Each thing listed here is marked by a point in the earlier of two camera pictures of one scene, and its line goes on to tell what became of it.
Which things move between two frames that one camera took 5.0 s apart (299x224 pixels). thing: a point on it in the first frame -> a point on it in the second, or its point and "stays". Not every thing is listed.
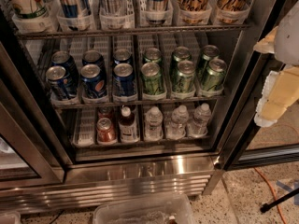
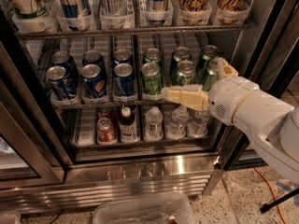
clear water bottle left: (153, 130) stays
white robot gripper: (288, 37) -> (231, 99)
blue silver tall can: (72, 0) stays
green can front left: (151, 78) stays
